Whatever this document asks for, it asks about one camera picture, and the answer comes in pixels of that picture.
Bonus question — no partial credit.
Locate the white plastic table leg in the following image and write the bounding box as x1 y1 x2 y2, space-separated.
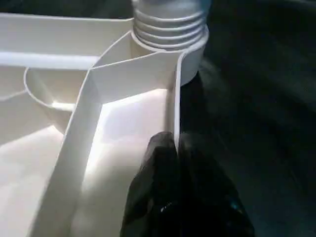
131 0 212 50

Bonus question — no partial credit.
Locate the black work mat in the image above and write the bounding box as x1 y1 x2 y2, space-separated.
0 0 316 237

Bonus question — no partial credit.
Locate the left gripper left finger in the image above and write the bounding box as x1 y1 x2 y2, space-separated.
121 131 179 237

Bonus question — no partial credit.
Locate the white plastic table top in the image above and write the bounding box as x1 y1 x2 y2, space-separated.
0 12 208 237

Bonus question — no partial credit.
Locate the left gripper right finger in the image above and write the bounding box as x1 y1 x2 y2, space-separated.
177 132 255 237

